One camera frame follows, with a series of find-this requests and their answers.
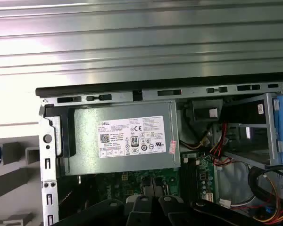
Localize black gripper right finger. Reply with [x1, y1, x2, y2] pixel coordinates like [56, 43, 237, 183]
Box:
[158, 195, 278, 226]

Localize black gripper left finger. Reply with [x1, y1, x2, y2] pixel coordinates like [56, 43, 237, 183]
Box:
[52, 194, 155, 226]

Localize black RAM slot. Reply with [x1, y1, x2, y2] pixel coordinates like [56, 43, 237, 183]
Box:
[190, 159, 199, 205]
[182, 159, 191, 205]

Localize green motherboard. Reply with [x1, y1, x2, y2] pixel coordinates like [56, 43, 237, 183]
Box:
[80, 153, 217, 205]

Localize grey power supply unit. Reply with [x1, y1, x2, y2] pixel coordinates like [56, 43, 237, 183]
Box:
[65, 100, 181, 176]

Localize grey optical drive cage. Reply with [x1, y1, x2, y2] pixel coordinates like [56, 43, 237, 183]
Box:
[223, 93, 283, 169]

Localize black and grey PC case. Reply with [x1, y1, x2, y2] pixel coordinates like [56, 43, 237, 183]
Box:
[35, 81, 283, 226]

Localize grey parts rack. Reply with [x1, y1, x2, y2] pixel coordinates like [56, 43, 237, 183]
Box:
[0, 135, 42, 226]

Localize yellow black power supply wires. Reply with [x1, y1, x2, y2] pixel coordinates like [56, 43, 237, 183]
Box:
[179, 121, 229, 165]

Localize black cable bundle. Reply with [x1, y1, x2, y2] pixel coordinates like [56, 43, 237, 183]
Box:
[247, 164, 283, 214]

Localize orange red wire bundle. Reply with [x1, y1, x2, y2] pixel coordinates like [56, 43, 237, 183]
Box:
[261, 176, 283, 226]

